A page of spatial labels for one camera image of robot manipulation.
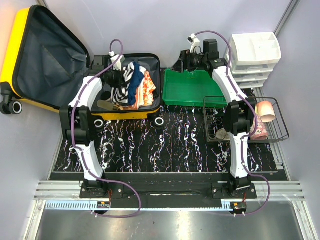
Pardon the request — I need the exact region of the white drawer organizer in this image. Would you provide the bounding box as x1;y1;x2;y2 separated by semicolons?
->
225;32;282;89

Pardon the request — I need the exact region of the speckled grey plate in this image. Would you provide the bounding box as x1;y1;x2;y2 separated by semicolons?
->
215;128;230;141

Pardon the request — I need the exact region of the gold cosmetic bottle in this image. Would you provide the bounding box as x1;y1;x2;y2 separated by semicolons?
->
97;100;123;111

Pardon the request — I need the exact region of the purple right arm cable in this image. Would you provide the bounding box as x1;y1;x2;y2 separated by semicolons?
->
194;30;271;217

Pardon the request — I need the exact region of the black round cap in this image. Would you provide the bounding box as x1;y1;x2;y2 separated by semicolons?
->
100;91;111;101

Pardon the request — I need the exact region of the pink skull pattern cup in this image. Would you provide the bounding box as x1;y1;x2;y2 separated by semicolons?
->
250;116;268;141

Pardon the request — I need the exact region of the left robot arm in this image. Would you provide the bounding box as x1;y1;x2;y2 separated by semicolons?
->
59;52;124;199

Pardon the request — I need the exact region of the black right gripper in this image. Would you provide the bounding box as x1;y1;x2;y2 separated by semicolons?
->
169;50;206;74

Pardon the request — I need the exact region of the green plastic tray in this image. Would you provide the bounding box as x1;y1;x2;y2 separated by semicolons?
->
162;68;228;108

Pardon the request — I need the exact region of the black white striped garment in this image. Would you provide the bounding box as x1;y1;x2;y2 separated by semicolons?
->
111;62;135;107

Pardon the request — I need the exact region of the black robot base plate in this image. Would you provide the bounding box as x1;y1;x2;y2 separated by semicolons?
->
79;173;257;210

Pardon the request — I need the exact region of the orange bunny pattern garment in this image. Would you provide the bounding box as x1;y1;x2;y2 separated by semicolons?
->
136;66;156;109

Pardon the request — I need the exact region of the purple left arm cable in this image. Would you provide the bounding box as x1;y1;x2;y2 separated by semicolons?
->
70;39;142;218

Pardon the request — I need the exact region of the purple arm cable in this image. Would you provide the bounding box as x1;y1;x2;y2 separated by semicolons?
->
70;39;142;218
194;30;271;217

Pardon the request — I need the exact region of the yellow Pikachu suitcase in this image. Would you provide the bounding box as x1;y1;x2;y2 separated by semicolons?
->
0;5;165;129

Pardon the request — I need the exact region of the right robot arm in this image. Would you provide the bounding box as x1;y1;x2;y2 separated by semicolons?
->
179;34;257;199

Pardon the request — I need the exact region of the black wire dish rack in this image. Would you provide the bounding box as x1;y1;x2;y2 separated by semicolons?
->
203;96;290;144

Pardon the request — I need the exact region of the navy blue garment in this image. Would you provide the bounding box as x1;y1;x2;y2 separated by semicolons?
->
127;62;145;106

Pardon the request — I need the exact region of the pink marbled cup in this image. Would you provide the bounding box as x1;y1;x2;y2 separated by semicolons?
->
257;101;276;123

